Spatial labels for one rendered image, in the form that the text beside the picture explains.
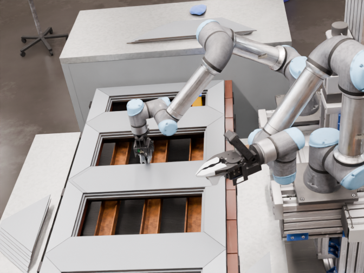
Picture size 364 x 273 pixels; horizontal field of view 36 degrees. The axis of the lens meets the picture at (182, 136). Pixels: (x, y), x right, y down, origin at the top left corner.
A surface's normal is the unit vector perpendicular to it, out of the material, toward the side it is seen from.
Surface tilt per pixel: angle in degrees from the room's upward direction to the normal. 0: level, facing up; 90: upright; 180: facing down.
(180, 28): 0
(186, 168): 0
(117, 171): 0
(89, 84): 90
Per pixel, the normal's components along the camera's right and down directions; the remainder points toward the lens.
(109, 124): -0.11, -0.78
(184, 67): -0.05, 0.62
